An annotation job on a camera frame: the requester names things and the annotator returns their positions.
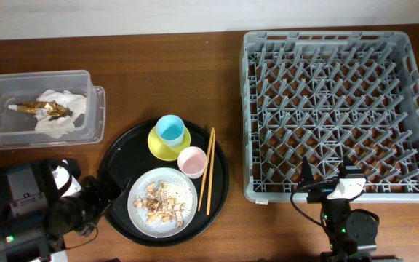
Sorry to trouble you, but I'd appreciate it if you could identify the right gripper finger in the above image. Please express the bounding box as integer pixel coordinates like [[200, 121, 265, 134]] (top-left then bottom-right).
[[341, 156, 357, 178], [297, 156, 315, 190]]

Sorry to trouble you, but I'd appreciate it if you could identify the white tissue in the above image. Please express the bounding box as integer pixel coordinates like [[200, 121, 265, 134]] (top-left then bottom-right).
[[33, 89, 87, 139]]

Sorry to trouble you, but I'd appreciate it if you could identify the blue plastic cup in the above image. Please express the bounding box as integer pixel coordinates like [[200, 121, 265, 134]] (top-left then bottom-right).
[[156, 115, 185, 147]]

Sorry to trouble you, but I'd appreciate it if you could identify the pink plastic cup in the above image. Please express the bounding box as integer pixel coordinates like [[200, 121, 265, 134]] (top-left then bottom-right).
[[177, 146, 207, 179]]

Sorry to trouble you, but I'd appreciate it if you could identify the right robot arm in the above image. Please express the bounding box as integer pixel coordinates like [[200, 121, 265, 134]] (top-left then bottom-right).
[[293, 156, 399, 262]]

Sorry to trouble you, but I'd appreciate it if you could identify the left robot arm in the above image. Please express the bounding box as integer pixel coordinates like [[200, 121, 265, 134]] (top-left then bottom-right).
[[0, 158, 124, 261]]

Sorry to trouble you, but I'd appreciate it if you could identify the grey dishwasher rack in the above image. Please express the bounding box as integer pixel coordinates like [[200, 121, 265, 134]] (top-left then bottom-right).
[[240, 31, 419, 204]]

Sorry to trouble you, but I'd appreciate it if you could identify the grey plate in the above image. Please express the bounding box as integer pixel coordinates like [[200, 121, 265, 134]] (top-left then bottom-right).
[[127, 167, 198, 238]]

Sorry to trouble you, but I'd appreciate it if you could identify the round black tray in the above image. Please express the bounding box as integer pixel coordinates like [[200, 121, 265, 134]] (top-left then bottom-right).
[[97, 119, 230, 247]]

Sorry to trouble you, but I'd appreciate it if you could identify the food scraps and rice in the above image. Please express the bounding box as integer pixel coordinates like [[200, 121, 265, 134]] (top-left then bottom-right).
[[132, 180, 193, 228]]

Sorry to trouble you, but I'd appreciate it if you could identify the yellow plastic bowl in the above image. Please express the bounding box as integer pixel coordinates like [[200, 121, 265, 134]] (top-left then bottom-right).
[[147, 127, 191, 162]]

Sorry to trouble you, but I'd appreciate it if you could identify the black rectangular bin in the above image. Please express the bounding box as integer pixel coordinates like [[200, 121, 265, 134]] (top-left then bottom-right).
[[0, 162, 60, 223]]

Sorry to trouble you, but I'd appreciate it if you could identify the right wooden chopstick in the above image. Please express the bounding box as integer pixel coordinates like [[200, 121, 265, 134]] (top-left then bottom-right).
[[206, 128, 216, 216]]

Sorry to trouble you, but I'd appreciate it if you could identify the clear plastic bin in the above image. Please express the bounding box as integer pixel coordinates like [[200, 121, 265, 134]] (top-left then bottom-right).
[[0, 70, 105, 150]]

